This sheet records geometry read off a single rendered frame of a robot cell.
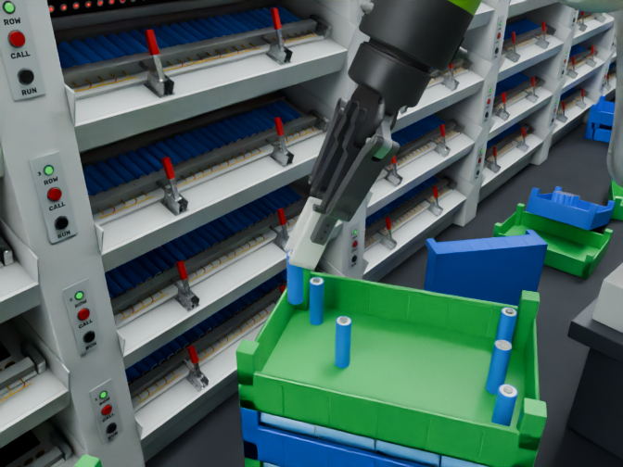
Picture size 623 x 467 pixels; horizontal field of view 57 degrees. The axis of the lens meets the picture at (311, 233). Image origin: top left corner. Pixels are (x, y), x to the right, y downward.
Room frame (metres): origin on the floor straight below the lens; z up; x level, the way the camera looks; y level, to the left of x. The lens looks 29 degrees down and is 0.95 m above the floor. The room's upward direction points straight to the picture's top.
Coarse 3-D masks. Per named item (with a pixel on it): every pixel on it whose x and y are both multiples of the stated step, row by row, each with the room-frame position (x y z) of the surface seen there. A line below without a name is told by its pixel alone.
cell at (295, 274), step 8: (288, 256) 0.53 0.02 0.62; (288, 264) 0.53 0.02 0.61; (288, 272) 0.53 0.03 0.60; (296, 272) 0.53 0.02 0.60; (288, 280) 0.53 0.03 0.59; (296, 280) 0.53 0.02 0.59; (288, 288) 0.53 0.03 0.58; (296, 288) 0.53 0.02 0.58; (288, 296) 0.53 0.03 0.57; (296, 296) 0.53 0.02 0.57; (296, 304) 0.53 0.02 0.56
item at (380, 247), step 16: (432, 176) 1.76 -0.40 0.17; (448, 176) 1.78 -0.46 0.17; (416, 192) 1.66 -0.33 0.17; (432, 192) 1.67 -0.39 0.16; (448, 192) 1.72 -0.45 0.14; (464, 192) 1.74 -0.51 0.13; (384, 208) 1.54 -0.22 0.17; (400, 208) 1.54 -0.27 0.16; (416, 208) 1.60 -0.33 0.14; (432, 208) 1.60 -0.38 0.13; (448, 208) 1.64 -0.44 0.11; (368, 224) 1.45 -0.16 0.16; (384, 224) 1.45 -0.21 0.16; (400, 224) 1.50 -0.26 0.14; (416, 224) 1.52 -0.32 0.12; (432, 224) 1.56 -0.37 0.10; (368, 240) 1.40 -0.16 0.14; (384, 240) 1.40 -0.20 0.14; (400, 240) 1.44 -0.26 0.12; (416, 240) 1.51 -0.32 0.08; (368, 256) 1.34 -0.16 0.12; (384, 256) 1.36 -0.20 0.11; (368, 272) 1.29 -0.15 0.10
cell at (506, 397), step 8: (504, 392) 0.41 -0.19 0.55; (512, 392) 0.41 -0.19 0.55; (496, 400) 0.41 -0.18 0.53; (504, 400) 0.40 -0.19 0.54; (512, 400) 0.40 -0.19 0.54; (496, 408) 0.41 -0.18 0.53; (504, 408) 0.40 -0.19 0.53; (512, 408) 0.40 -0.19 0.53; (496, 416) 0.40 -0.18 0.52; (504, 416) 0.40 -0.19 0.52; (512, 416) 0.40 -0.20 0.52; (504, 424) 0.40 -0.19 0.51
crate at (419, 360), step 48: (336, 288) 0.62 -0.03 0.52; (384, 288) 0.60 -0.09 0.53; (288, 336) 0.57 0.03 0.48; (384, 336) 0.57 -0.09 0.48; (432, 336) 0.57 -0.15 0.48; (480, 336) 0.57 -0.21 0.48; (528, 336) 0.53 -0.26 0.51; (240, 384) 0.45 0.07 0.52; (288, 384) 0.43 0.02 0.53; (336, 384) 0.48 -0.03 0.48; (384, 384) 0.48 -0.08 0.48; (432, 384) 0.48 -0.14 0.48; (480, 384) 0.48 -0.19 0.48; (528, 384) 0.46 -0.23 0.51; (384, 432) 0.41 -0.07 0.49; (432, 432) 0.39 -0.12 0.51; (480, 432) 0.38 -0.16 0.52; (528, 432) 0.37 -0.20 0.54
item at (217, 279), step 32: (288, 192) 1.23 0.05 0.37; (224, 224) 1.07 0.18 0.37; (256, 224) 1.08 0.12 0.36; (288, 224) 1.12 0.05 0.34; (160, 256) 0.94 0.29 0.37; (192, 256) 0.96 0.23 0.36; (224, 256) 1.00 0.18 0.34; (256, 256) 1.02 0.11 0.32; (128, 288) 0.85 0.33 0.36; (160, 288) 0.87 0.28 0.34; (192, 288) 0.90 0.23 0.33; (224, 288) 0.92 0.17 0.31; (128, 320) 0.79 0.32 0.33; (160, 320) 0.81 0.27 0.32; (192, 320) 0.84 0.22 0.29; (128, 352) 0.74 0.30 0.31
